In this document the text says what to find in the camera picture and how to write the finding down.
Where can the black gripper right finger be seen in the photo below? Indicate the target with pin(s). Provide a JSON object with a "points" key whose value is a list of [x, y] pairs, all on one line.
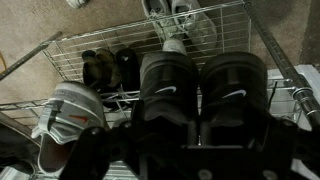
{"points": [[283, 140]]}

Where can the small white shoe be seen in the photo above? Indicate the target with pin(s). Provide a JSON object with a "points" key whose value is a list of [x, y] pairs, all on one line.
{"points": [[174, 46]]}

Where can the dark grey shoe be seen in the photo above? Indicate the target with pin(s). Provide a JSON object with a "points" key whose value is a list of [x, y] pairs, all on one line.
{"points": [[16, 146]]}

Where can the black Nike sneaker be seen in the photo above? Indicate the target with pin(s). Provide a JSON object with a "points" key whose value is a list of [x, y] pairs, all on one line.
{"points": [[233, 86], [170, 86]]}

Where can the plain white shoe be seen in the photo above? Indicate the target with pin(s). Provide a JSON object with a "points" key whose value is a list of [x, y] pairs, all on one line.
{"points": [[77, 2]]}

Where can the white lace-up sneaker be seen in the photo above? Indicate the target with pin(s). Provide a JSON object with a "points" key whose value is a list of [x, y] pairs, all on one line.
{"points": [[193, 23], [160, 16]]}

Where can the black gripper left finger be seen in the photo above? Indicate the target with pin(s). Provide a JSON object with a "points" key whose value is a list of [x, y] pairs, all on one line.
{"points": [[100, 150]]}

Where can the black white-striped shoe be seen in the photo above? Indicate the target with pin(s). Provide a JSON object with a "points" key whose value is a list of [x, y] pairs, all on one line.
{"points": [[128, 70]]}

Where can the brown shoe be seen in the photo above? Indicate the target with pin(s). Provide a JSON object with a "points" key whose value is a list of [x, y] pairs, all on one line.
{"points": [[108, 68], [91, 68]]}

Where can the grey sneaker orange swoosh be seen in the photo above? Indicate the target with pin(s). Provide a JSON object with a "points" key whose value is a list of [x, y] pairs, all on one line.
{"points": [[70, 113]]}

